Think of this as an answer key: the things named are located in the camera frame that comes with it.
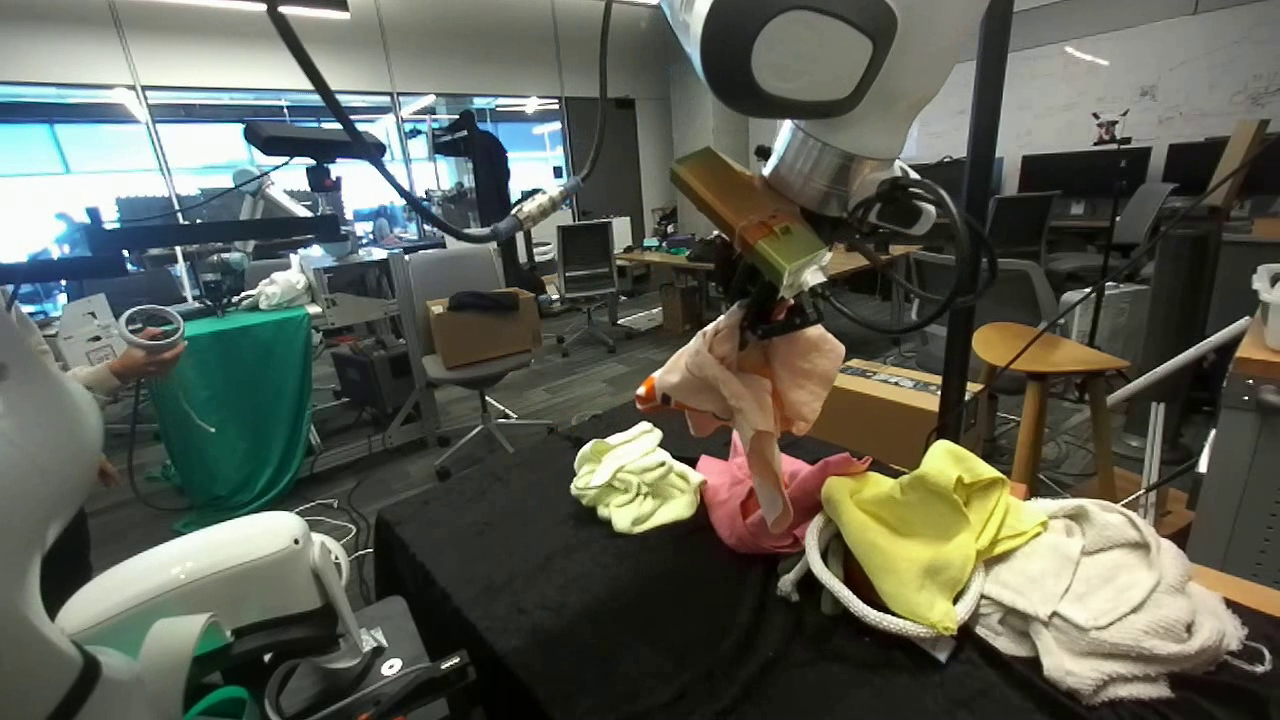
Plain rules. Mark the black computer monitor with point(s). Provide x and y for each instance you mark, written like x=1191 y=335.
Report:
x=955 y=182
x=1222 y=160
x=1080 y=173

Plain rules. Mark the teal green sheet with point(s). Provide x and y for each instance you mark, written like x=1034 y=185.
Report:
x=213 y=667

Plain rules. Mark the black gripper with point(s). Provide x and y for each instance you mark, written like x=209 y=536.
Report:
x=753 y=286

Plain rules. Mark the white VR controller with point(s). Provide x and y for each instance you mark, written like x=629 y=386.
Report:
x=151 y=324

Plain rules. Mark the small black wall gadget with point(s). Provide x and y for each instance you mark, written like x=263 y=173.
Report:
x=1109 y=127

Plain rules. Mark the person in beige hoodie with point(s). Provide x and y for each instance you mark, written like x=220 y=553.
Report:
x=105 y=376

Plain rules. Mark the large white terry towel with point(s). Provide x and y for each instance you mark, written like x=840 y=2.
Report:
x=1144 y=613

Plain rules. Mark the light green cloth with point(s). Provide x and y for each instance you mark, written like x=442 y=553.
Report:
x=632 y=482

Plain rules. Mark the black table cloth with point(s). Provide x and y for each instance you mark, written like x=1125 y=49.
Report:
x=561 y=626

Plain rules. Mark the pink cloth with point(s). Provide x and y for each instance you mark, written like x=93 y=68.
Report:
x=743 y=512

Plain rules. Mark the small brown carton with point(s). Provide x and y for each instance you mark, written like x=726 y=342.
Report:
x=483 y=329

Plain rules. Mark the peach cloth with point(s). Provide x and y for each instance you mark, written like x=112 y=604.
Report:
x=760 y=383

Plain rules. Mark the multicolour wrist camera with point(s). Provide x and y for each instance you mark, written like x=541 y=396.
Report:
x=745 y=214

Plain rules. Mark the grey workbench wooden top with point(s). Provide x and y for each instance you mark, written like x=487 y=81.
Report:
x=1243 y=452

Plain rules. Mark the black utility cart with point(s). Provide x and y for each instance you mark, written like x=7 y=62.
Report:
x=361 y=347

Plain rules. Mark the person's right hand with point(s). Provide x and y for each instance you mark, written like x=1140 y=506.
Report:
x=143 y=362

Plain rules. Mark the tan wooden plank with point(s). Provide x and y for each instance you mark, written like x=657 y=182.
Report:
x=1237 y=160

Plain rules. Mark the black vertical pole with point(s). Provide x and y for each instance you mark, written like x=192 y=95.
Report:
x=981 y=201

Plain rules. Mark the grey swivel chair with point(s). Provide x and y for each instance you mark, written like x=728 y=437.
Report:
x=1015 y=286

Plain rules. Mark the white metal rail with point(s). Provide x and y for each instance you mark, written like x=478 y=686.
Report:
x=1173 y=359

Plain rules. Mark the wooden stool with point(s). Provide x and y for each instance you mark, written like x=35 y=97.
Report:
x=1047 y=352

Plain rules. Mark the brown cardboard box black tape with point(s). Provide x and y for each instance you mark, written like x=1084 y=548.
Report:
x=895 y=421

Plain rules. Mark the yellow cloth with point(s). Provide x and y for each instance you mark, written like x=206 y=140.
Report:
x=920 y=535

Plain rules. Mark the whiteboard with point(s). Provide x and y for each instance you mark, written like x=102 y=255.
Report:
x=1144 y=81

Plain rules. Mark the black clamp bracket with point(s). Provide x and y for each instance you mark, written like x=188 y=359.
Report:
x=361 y=667

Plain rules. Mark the grey office chair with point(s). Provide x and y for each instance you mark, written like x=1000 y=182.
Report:
x=466 y=386

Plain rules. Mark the black bar-shaped camera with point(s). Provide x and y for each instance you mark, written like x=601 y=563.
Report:
x=314 y=140

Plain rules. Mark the white crumpled bag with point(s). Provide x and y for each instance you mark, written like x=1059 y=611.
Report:
x=275 y=286

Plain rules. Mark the black mesh chair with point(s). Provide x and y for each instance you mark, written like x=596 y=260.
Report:
x=586 y=260

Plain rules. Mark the green fabric drape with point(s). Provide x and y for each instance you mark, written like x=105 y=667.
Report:
x=243 y=427

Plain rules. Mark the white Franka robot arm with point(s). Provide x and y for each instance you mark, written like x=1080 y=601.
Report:
x=42 y=464

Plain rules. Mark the black draped stand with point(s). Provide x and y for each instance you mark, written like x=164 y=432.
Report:
x=487 y=185

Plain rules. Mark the white dotted panel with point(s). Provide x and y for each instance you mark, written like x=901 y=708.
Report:
x=86 y=329

